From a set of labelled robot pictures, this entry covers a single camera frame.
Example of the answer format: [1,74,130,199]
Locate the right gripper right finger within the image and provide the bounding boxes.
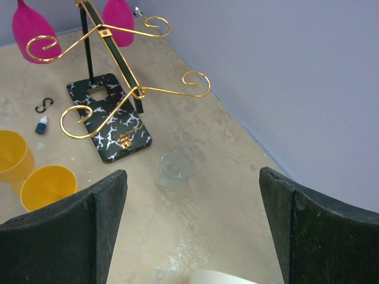
[259,167,378,283]

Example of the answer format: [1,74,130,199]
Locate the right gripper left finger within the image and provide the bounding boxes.
[1,170,127,283]

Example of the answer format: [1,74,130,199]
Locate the gold wine glass rack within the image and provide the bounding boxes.
[25,0,211,164]

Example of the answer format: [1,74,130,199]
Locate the pink wine glass front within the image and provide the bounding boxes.
[12,1,62,64]

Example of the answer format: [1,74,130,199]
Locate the pink wine glass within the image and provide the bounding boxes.
[12,1,62,64]
[102,0,134,47]

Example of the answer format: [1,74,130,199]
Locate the orange wine glass right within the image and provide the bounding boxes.
[20,165,79,212]

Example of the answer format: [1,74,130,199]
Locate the orange wine glass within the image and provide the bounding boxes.
[20,165,79,212]
[1,130,35,197]

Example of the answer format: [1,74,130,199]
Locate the orange wine glass left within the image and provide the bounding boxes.
[1,130,35,197]

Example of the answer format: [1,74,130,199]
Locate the small blue dropper bottle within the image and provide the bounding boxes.
[35,116,48,135]

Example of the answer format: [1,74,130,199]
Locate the white cylindrical box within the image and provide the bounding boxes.
[189,269,256,284]

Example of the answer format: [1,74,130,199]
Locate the black S carabiner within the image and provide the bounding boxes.
[35,98,54,114]

